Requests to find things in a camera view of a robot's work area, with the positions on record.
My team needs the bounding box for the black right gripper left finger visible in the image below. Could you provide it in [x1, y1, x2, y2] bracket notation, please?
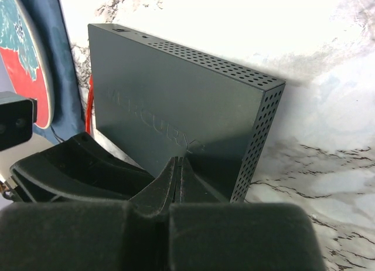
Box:
[1, 158, 179, 270]

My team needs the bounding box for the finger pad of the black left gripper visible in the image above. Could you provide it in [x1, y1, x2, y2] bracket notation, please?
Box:
[8, 133, 154, 202]

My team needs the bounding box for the black right gripper right finger pad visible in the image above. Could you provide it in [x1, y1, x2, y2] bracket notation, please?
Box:
[168, 158, 325, 270]

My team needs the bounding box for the red ethernet cable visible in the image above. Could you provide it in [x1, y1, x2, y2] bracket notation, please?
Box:
[84, 74, 95, 136]

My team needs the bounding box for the black network switch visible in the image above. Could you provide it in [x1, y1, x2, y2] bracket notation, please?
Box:
[88, 23, 285, 202]

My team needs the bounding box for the red and teal plate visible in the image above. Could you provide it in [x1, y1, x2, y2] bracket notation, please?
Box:
[1, 0, 55, 129]

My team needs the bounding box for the blue placemat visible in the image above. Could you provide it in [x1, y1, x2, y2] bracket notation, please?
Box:
[21, 0, 84, 144]

